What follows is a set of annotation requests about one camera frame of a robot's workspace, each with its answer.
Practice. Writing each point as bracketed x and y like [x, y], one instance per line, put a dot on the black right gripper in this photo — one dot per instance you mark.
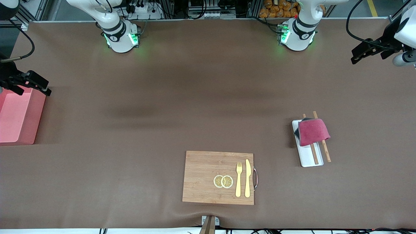
[7, 74]

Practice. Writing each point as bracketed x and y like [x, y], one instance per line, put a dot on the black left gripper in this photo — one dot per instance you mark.
[385, 43]

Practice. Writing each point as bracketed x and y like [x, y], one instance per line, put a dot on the red cloth with grey underside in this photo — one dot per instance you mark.
[313, 131]

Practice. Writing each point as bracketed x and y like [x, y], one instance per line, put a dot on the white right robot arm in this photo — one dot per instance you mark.
[120, 35]

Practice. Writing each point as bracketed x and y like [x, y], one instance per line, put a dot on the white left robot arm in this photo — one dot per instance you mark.
[299, 32]

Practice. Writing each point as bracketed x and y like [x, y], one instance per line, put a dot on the pink plastic box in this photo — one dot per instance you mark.
[19, 123]

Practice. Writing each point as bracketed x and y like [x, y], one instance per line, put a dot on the orange snack bag pile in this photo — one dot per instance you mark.
[276, 9]

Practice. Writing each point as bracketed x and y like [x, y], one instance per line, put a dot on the brown wooden chopstick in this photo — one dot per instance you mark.
[326, 152]
[314, 154]

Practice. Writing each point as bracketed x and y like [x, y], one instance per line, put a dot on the white rectangular tray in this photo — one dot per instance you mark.
[307, 156]

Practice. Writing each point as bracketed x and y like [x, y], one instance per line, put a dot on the brown leather table mat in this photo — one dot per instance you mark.
[162, 97]

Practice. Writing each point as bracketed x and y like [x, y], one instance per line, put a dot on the white power strip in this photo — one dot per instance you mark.
[211, 14]
[149, 13]

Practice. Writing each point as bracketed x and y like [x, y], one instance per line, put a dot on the yellow knife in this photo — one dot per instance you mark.
[247, 178]

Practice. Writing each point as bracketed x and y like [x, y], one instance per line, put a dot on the yellow fork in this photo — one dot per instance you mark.
[238, 182]

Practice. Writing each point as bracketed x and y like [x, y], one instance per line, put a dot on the lemon slice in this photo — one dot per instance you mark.
[227, 181]
[217, 181]

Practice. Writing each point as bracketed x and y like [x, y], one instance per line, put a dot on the metal camera stand bracket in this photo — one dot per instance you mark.
[209, 224]

